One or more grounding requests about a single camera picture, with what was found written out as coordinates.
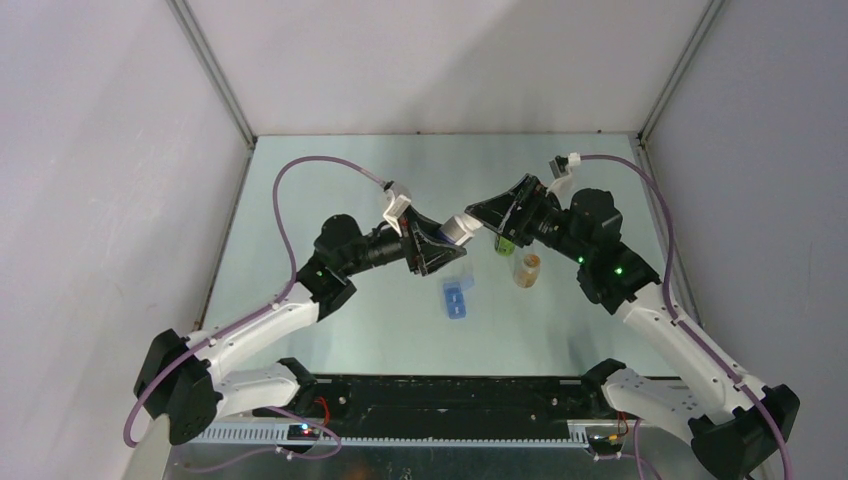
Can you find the right aluminium frame post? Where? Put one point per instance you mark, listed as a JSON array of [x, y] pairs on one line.
[[702, 29]]

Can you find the left aluminium frame post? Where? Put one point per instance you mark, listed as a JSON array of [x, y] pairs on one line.
[[194, 33]]

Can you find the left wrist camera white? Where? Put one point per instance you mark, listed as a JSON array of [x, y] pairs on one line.
[[396, 199]]

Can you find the controller board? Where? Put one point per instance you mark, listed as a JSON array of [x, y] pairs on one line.
[[303, 432], [609, 445]]

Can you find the clear amber pill bottle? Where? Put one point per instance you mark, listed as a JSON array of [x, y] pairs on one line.
[[526, 271]]

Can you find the grey slotted cable duct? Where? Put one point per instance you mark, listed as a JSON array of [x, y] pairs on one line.
[[235, 433]]

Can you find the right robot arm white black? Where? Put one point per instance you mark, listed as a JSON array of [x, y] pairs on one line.
[[732, 421]]

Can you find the blue pill organizer box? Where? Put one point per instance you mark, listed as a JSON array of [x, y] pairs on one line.
[[454, 295]]

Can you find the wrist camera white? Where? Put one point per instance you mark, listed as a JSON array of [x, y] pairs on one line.
[[564, 173], [396, 199]]

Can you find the left controller board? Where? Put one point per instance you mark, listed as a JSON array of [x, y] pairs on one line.
[[303, 432]]

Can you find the aluminium frame post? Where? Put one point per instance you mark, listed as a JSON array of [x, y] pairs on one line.
[[702, 29], [194, 33]]

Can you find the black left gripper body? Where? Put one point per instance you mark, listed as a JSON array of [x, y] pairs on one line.
[[408, 243]]

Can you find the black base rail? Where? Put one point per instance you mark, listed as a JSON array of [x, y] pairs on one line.
[[451, 407]]

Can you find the right controller board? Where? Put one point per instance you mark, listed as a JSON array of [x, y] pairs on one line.
[[609, 445]]

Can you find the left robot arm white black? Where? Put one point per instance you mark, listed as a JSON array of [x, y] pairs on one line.
[[194, 380]]

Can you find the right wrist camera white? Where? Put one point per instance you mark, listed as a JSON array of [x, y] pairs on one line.
[[564, 173]]

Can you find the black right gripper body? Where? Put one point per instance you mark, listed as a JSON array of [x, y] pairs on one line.
[[535, 205]]

